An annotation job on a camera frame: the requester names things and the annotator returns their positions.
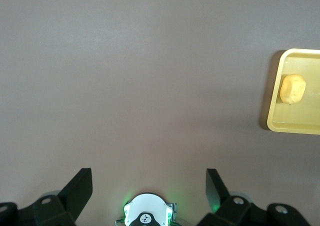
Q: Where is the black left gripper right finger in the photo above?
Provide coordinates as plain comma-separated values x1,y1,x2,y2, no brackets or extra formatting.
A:
197,168,311,226

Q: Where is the yellow plastic tray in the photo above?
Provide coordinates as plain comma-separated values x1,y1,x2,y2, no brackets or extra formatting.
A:
266,47,320,136

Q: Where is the brown table cloth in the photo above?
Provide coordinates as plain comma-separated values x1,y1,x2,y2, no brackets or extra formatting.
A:
0,0,320,226

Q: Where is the yellow potato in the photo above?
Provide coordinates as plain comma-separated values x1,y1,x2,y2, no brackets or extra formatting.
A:
279,73,307,105

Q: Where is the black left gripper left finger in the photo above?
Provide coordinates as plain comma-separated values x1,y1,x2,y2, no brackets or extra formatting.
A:
0,167,94,226

